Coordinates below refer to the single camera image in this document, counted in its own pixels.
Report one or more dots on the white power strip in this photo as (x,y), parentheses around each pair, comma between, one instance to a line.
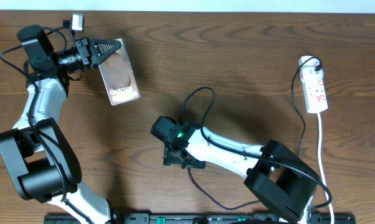
(311,75)

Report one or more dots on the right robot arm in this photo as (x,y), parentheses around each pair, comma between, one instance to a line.
(273,173)

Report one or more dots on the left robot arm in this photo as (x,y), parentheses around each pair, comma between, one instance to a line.
(40,161)

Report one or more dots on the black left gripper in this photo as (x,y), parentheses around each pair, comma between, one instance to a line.
(90,58)

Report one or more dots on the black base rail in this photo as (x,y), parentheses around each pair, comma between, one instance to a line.
(144,218)

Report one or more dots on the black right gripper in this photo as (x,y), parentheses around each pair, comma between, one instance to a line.
(169,158)

